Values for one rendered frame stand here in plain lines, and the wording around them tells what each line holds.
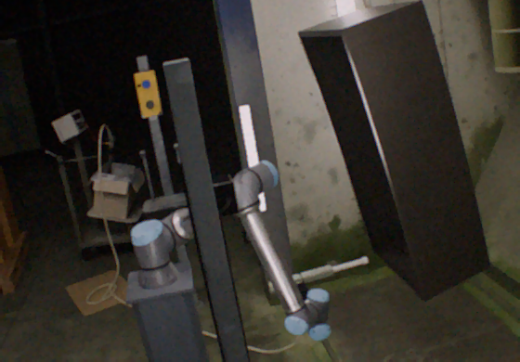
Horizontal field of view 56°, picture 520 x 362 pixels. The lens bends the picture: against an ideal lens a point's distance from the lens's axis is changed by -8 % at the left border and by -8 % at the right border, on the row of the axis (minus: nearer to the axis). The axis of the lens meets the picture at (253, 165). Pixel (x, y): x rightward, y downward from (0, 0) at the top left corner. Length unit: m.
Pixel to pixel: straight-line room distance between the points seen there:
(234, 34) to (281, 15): 0.29
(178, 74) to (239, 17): 1.98
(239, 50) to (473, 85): 1.51
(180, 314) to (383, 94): 1.29
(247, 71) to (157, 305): 1.37
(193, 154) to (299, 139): 2.09
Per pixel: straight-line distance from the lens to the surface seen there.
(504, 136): 3.61
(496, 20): 3.18
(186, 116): 0.99
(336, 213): 3.24
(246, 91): 2.96
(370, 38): 1.95
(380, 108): 1.99
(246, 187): 1.96
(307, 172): 3.12
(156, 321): 2.44
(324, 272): 2.48
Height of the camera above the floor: 1.67
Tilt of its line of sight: 14 degrees down
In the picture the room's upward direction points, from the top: 10 degrees counter-clockwise
